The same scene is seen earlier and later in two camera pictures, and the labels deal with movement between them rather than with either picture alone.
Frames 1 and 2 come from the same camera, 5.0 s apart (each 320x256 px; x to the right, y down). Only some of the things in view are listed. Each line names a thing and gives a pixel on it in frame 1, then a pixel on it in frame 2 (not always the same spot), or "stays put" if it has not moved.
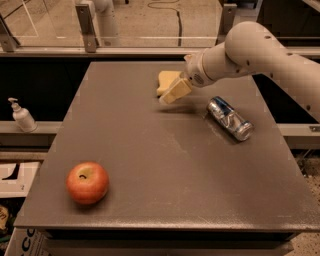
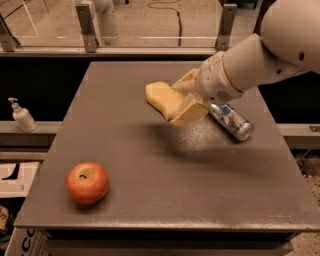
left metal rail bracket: [91, 42] stays put
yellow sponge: [165, 78] → [163, 97]
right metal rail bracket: [226, 21] stays put
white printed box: [29, 241] stays put
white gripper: [194, 72] → [213, 81]
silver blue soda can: [230, 118] stays put
